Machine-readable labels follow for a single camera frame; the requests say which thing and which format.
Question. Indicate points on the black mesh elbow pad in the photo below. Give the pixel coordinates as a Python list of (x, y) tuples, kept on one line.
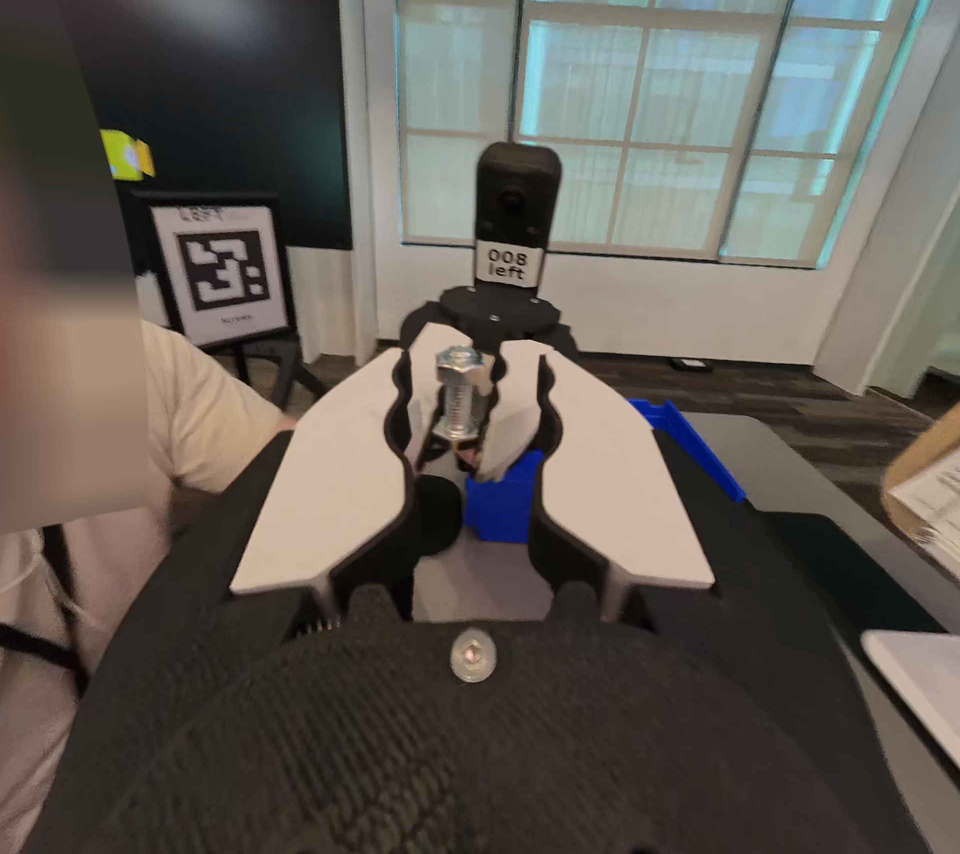
[(435, 517)]

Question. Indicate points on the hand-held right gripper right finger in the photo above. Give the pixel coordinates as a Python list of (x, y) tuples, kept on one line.
[(622, 494)]

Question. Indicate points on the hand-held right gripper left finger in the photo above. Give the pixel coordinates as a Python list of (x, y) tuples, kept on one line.
[(330, 494)]

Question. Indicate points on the silver hex bolt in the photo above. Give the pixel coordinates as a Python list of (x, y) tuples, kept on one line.
[(457, 400)]

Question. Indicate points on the black framed marker sign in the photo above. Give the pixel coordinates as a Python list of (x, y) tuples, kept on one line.
[(225, 318)]

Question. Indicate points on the glass window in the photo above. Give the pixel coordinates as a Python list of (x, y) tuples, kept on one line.
[(675, 82)]

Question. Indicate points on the black floor device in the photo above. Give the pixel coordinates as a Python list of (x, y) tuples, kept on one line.
[(691, 364)]

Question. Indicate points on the black easel stand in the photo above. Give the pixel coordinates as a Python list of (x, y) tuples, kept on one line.
[(289, 374)]

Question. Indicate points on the printed instruction sheet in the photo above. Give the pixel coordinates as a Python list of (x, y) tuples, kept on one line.
[(937, 502)]

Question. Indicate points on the person's left hand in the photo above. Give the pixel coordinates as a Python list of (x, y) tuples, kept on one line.
[(469, 458)]

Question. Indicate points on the person's left forearm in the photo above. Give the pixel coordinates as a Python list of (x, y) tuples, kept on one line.
[(286, 421)]

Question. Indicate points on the white document stand with instructions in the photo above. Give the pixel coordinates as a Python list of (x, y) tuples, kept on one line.
[(922, 449)]

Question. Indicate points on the large dark wall screen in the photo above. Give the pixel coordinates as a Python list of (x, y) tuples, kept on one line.
[(225, 44)]

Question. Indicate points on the blue plastic bin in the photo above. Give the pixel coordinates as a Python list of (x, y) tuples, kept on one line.
[(502, 502)]

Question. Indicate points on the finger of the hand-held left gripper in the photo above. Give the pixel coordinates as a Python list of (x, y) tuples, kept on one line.
[(439, 337), (517, 412)]

